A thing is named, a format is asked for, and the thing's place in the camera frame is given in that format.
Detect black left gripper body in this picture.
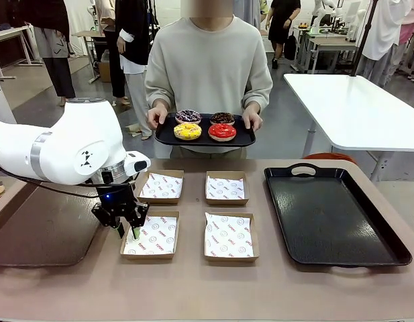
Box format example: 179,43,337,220
95,182,138,221

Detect brown cardboard donut box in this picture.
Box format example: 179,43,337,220
119,210,180,261
205,170,250,207
203,211,260,262
136,169,185,205

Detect white printed paper liner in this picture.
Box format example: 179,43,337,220
206,174,245,201
204,211,254,259
139,172,183,199
123,216,178,256

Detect small black serving tray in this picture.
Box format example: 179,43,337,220
154,112,257,148

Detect yellow sprinkled donut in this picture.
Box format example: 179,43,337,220
173,122,203,141

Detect dark donut white drizzle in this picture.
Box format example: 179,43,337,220
174,109,203,125

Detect red glazed donut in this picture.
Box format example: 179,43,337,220
207,123,238,143

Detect chocolate donut orange sprinkles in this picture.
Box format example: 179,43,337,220
209,111,236,126

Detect person's right forearm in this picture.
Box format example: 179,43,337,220
145,66,172,110

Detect person's left forearm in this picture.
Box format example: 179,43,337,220
242,66,274,113

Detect dark brown tray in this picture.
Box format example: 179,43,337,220
0,183,109,268

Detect person's right hand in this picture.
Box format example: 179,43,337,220
146,102,170,131

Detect person's left hand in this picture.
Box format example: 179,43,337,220
242,106,264,132

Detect bystander beige top black trousers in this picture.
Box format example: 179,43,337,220
94,0,130,107

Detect cardboard carton on floor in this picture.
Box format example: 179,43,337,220
99,50,113,83

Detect person in beige sweater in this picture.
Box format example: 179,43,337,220
144,0,274,159

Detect bystander black top grey skirt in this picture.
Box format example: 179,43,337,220
23,0,76,107

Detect bystander black vest white shirt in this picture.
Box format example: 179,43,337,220
114,0,160,140

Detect background wooden desk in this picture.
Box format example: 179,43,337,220
71,30,109,85

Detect orange stool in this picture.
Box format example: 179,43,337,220
302,152,358,165

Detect white background table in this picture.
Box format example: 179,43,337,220
0,25,38,81

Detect black hanging backpack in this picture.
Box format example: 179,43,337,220
282,32,299,62

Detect white side table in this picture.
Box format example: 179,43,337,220
282,72,414,184

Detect bystander in black shorts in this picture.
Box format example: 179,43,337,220
264,0,302,70

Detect grey background tables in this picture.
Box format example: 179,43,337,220
292,25,360,74

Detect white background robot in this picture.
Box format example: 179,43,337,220
309,0,345,34

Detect black stand pole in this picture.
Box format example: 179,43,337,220
350,0,378,77

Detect bystander in white clothes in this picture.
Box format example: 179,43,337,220
356,0,411,89

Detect bystander in pink top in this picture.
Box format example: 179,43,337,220
397,0,414,80

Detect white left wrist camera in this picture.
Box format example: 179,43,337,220
123,150,152,178

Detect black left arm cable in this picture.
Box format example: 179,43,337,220
0,160,103,199

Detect large black handled tray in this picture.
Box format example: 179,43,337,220
263,162,413,268

